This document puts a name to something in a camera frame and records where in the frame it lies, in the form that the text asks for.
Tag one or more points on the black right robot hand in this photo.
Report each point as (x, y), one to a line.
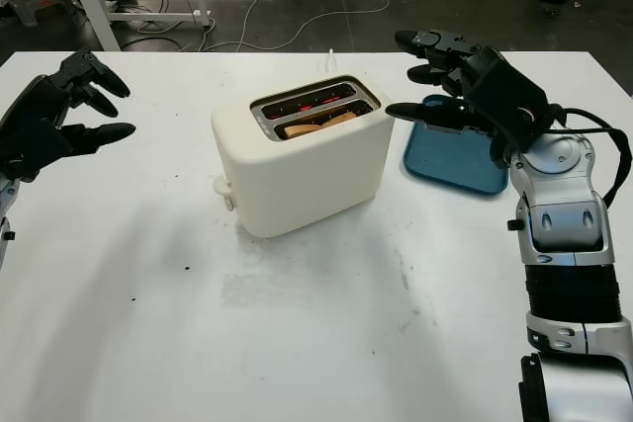
(430, 113)

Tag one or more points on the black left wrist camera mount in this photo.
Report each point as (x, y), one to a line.
(34, 150)

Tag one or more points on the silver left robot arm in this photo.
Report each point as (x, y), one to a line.
(5, 204)

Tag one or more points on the blue plastic tray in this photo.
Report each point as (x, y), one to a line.
(445, 160)

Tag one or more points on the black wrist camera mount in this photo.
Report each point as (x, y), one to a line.
(34, 150)
(509, 91)

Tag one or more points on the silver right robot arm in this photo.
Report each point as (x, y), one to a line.
(559, 194)

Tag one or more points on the toast slice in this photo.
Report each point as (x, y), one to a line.
(297, 131)

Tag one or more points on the white two-slot toaster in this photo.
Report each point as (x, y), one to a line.
(297, 185)

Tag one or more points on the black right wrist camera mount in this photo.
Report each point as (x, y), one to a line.
(509, 91)

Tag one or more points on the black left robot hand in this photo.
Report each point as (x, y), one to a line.
(29, 106)

